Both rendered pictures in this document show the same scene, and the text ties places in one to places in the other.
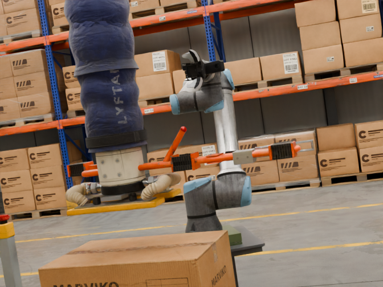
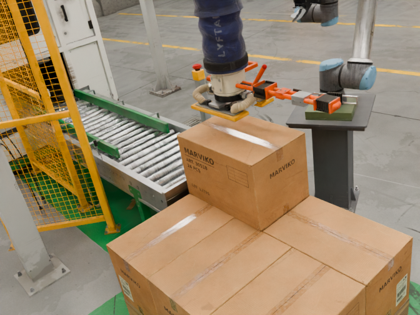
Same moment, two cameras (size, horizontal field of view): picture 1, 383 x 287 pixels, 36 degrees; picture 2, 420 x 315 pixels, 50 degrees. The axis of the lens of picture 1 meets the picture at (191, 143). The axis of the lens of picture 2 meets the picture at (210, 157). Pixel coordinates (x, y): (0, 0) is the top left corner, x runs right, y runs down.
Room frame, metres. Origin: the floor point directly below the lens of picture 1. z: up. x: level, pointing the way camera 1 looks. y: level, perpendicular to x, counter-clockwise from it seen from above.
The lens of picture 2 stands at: (0.28, -0.89, 2.04)
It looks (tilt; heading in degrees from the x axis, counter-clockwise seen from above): 29 degrees down; 36
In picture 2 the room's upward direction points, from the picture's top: 10 degrees counter-clockwise
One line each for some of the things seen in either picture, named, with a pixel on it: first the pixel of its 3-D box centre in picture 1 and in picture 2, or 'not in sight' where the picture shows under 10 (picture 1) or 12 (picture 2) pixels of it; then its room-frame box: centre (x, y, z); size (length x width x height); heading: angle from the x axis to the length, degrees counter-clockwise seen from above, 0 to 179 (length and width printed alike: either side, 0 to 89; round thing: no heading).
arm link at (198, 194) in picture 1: (200, 195); (332, 74); (3.00, -0.01, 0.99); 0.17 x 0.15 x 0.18; 82
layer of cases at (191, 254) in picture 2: not in sight; (253, 270); (1.80, 0.06, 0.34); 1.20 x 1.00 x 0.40; 72
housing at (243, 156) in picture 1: (244, 156); (301, 99); (2.04, -0.17, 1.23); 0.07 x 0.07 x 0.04; 73
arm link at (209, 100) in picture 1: (210, 98); (327, 13); (2.62, -0.11, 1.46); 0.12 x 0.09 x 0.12; 82
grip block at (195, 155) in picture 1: (185, 162); (265, 89); (2.11, 0.03, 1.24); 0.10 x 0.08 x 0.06; 163
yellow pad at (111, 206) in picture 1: (114, 202); (218, 107); (2.09, 0.30, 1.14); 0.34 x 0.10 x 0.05; 73
